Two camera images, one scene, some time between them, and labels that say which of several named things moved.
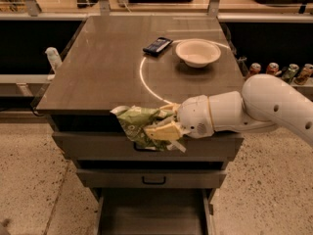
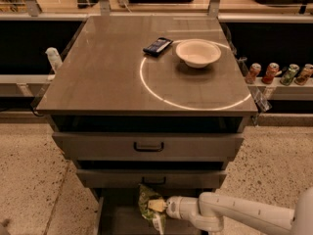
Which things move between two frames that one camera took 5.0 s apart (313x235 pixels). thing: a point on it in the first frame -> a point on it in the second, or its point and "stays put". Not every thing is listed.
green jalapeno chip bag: x=135 y=119 -> x=158 y=217
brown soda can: x=304 y=75 stays put
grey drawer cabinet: x=143 y=61 stays put
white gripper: x=195 y=117 -> x=175 y=207
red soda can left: x=254 y=69 stays put
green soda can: x=289 y=72 stays put
